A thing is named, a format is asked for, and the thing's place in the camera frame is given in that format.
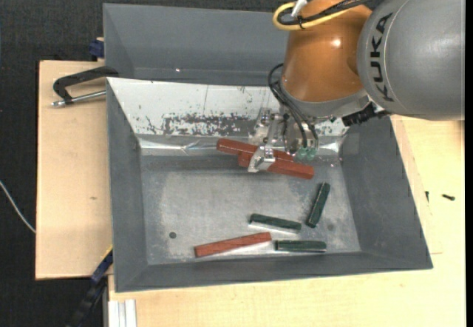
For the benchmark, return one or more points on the red-brown flat block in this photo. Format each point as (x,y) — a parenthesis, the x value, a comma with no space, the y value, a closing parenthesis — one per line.
(231,146)
(233,245)
(292,169)

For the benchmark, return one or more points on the grey metal bin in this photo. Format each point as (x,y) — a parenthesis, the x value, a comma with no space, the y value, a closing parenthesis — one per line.
(221,203)

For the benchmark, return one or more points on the black cylinder on white bracket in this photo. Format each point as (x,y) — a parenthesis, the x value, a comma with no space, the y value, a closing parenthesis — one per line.
(356,117)

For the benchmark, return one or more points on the dark green flat block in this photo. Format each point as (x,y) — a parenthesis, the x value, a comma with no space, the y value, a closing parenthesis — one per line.
(319,203)
(275,222)
(300,245)

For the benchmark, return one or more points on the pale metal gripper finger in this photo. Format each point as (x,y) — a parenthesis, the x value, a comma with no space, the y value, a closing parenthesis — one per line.
(255,162)
(269,156)

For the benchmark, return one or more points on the small black screw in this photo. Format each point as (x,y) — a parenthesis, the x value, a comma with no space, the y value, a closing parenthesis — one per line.
(449,197)

